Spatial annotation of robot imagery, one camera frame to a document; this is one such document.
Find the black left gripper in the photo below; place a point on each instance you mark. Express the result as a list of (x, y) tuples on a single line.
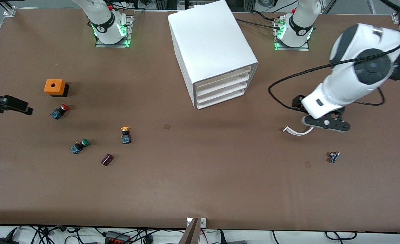
[(298, 102)]

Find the white plastic drawer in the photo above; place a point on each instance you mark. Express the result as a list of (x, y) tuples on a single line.
[(223, 78), (222, 92), (220, 99), (223, 85)]

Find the yellow pushbutton blue base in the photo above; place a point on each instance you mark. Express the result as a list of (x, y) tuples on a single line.
[(126, 138)]

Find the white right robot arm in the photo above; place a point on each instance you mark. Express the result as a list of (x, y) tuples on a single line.
[(103, 23)]

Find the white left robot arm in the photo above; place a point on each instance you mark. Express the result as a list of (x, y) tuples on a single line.
[(356, 78)]

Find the white drawer cabinet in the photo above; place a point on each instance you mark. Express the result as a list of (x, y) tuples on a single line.
[(210, 37)]

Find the white semicircular plastic clamp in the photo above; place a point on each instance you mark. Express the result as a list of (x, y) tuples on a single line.
[(296, 133)]

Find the red pushbutton blue base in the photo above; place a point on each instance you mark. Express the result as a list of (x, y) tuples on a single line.
[(58, 112)]

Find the chrome metal valve fitting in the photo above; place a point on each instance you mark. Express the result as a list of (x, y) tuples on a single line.
[(334, 157)]

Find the green pushbutton blue base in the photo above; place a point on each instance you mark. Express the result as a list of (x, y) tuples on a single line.
[(78, 148)]

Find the dark red cylindrical capacitor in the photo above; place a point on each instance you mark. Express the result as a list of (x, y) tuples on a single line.
[(107, 160)]

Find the black power plug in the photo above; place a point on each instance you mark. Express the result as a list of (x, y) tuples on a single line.
[(3, 241)]

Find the black power strip red switches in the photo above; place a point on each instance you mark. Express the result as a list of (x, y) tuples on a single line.
[(117, 239)]

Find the orange button enclosure box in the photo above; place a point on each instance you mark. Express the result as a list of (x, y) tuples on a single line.
[(53, 86)]

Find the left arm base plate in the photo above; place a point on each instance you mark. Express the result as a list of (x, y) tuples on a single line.
[(303, 48)]

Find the aluminium frame post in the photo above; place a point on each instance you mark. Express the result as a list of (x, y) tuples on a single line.
[(396, 17), (8, 10)]

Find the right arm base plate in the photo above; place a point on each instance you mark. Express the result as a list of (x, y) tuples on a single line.
[(128, 34)]

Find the small white bracket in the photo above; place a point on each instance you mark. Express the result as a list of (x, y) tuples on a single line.
[(203, 222), (188, 222)]

